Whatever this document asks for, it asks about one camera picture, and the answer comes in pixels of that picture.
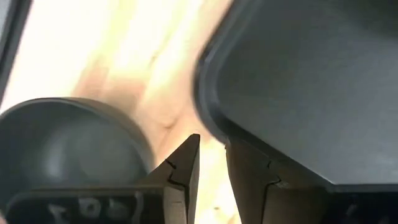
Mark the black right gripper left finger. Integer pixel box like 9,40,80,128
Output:
139,133,201,224

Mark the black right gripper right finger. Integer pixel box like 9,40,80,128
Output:
225,136,331,224

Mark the black plastic serving tray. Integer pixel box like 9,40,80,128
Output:
192,0,398,187

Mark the black round bowl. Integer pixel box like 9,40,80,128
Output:
0,96,156,215

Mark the black aluminium table frame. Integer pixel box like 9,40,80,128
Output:
0,0,34,103

